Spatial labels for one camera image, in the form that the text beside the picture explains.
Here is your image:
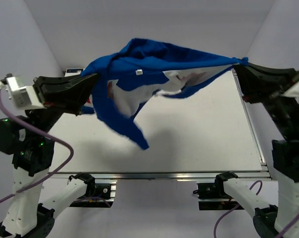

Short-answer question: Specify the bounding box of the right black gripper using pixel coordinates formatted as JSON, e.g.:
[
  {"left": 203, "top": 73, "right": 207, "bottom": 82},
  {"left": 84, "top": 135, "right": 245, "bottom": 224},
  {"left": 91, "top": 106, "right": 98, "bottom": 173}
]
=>
[{"left": 233, "top": 56, "right": 299, "bottom": 137}]

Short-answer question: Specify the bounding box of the aluminium table rail frame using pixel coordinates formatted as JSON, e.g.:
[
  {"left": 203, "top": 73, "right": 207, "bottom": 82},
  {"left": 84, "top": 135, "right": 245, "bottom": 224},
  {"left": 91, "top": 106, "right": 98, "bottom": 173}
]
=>
[{"left": 51, "top": 72, "right": 270, "bottom": 179}]

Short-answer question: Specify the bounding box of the left blue corner sticker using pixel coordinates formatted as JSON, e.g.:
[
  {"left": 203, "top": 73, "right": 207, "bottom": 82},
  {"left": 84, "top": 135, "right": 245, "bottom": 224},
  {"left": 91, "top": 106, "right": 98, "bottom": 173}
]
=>
[{"left": 64, "top": 68, "right": 84, "bottom": 77}]

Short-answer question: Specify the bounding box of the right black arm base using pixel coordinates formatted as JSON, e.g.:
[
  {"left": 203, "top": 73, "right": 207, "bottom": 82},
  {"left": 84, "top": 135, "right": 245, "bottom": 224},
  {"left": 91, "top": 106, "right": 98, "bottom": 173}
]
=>
[{"left": 192, "top": 172, "right": 243, "bottom": 211}]

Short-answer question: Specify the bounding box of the blue white red jacket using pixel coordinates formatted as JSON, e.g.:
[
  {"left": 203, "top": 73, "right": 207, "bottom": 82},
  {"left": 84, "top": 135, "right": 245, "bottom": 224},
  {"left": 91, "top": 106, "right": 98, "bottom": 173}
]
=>
[{"left": 81, "top": 38, "right": 248, "bottom": 149}]

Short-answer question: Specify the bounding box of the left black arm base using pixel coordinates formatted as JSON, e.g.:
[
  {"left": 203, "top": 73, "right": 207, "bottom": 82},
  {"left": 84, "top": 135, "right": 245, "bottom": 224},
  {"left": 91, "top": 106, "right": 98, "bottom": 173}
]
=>
[{"left": 68, "top": 173, "right": 113, "bottom": 208}]

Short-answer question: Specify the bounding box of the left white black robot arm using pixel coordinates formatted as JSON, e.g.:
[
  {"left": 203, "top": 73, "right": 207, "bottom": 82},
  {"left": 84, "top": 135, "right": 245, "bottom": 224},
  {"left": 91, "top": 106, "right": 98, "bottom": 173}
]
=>
[{"left": 0, "top": 74, "right": 99, "bottom": 238}]

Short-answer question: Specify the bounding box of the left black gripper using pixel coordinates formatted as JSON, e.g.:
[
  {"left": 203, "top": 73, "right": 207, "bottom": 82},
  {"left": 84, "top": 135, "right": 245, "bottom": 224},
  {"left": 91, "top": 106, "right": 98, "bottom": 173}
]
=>
[{"left": 28, "top": 67, "right": 99, "bottom": 137}]

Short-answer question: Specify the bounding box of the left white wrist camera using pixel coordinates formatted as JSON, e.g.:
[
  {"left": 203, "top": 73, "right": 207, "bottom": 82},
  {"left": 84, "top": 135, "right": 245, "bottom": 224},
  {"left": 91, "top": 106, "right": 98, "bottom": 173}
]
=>
[{"left": 0, "top": 74, "right": 45, "bottom": 110}]

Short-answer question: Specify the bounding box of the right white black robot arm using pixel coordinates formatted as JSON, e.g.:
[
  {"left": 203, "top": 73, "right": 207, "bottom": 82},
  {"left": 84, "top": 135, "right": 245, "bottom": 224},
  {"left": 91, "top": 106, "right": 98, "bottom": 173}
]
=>
[{"left": 214, "top": 63, "right": 299, "bottom": 238}]

